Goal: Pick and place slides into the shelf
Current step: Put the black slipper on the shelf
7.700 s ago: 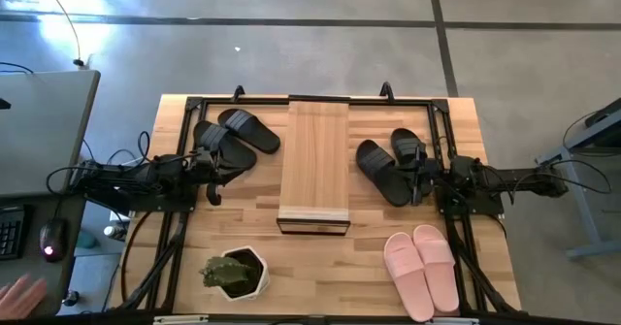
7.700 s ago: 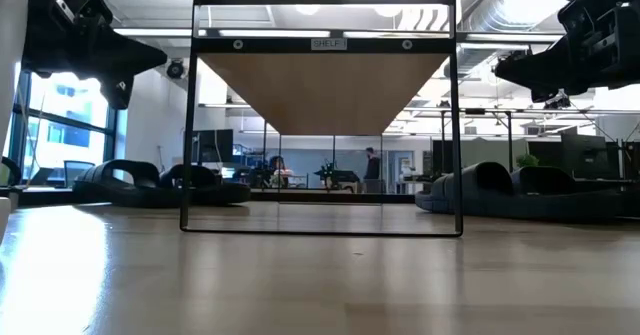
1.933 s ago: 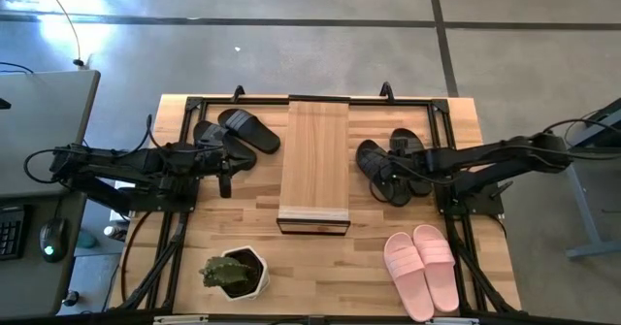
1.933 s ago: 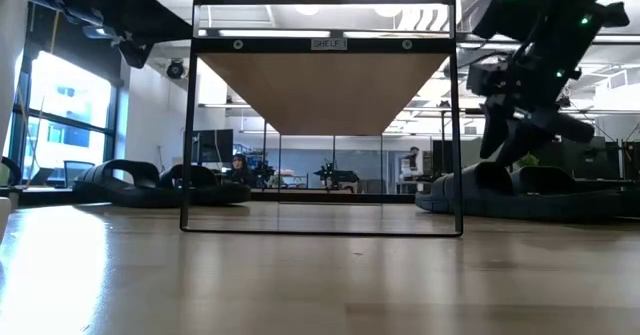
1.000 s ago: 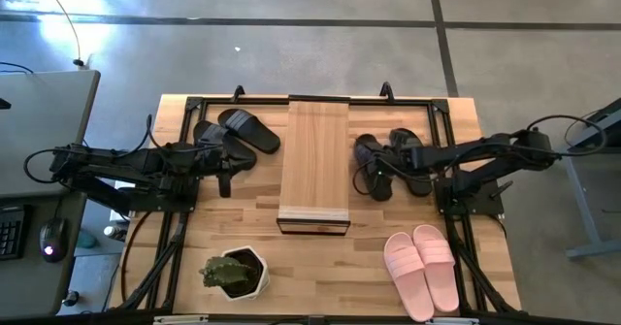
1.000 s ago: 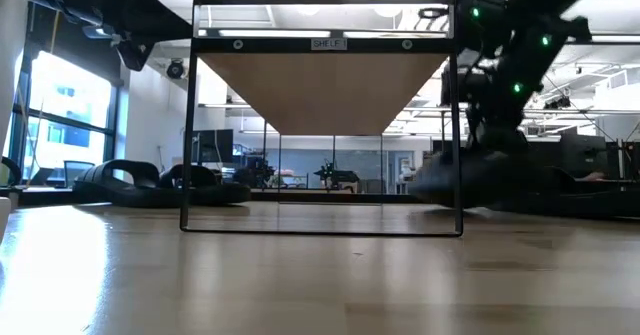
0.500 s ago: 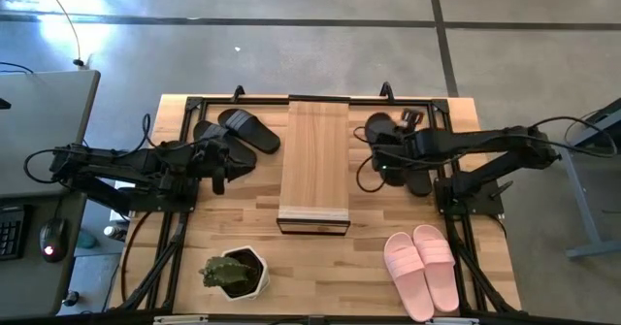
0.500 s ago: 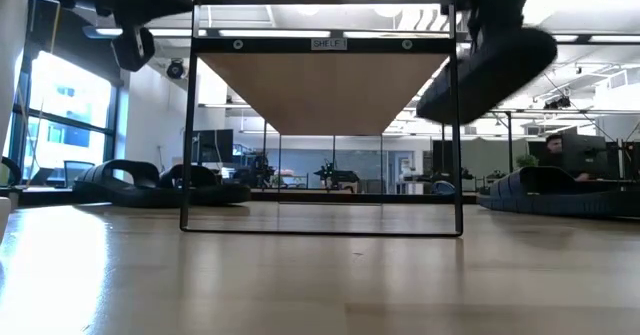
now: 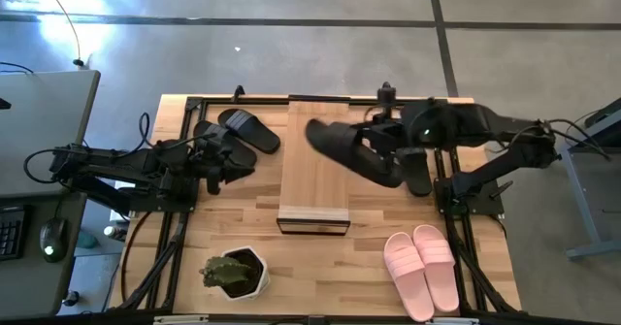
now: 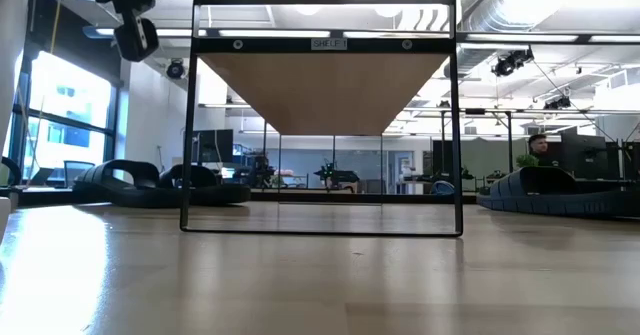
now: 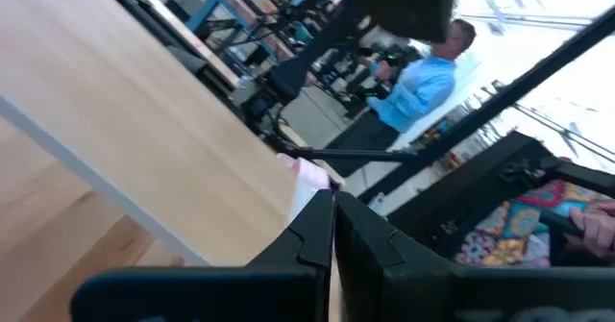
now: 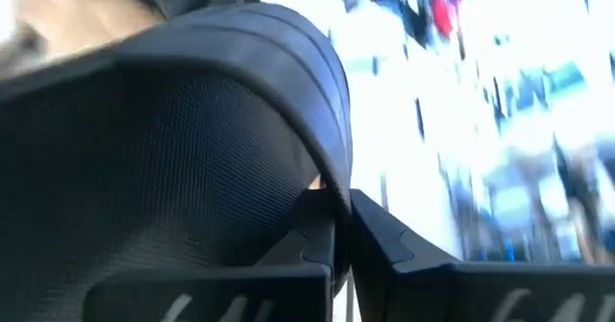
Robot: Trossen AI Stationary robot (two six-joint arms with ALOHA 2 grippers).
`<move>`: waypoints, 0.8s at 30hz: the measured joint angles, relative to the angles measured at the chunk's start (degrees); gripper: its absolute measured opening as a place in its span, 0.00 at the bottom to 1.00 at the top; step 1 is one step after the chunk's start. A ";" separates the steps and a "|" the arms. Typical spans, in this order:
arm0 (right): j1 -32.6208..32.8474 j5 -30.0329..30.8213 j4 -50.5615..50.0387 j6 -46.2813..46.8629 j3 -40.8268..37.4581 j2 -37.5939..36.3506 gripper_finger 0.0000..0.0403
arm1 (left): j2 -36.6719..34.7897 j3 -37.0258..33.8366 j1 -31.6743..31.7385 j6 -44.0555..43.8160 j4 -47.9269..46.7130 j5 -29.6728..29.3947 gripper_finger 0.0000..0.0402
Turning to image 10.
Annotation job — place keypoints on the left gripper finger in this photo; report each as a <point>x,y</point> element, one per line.
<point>136,40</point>

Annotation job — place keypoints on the black frame wooden shelf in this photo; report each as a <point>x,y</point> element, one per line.
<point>325,95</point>

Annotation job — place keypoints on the black background robot arm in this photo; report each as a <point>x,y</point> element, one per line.
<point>332,172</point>

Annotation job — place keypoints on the white shelf label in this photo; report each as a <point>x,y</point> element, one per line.
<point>328,44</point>

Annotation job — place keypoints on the black computer monitor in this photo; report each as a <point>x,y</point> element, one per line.
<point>215,146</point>
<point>582,155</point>

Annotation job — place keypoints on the dark laptop screen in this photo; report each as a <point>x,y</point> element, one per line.
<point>79,172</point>

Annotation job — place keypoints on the blue chair back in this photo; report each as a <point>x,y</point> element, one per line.
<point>442,188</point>

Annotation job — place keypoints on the black ceiling spotlight cluster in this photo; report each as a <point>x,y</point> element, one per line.
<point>557,103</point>
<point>510,62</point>

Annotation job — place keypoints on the green potted plant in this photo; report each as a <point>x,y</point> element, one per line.
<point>527,161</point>

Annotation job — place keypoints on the person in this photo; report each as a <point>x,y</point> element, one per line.
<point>539,147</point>

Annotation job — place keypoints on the round black ceiling camera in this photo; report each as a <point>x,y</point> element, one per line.
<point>175,69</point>

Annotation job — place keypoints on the black table edge rail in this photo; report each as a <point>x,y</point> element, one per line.
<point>350,198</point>

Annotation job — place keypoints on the silver ventilation duct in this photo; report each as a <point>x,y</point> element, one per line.
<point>490,10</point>

